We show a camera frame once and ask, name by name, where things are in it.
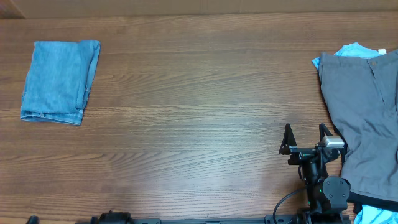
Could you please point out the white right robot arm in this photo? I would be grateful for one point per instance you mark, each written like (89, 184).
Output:
(327, 196)

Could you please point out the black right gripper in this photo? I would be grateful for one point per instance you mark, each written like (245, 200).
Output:
(289, 144)

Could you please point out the grey trousers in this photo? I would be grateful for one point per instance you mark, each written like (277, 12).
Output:
(361, 97)

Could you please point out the light blue garment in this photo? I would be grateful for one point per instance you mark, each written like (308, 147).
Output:
(350, 55)

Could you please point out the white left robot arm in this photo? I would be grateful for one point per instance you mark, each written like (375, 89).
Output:
(112, 218)

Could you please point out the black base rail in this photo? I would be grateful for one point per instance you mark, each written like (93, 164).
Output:
(268, 219)

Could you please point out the light blue denim jeans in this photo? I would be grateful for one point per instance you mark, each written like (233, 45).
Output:
(58, 83)

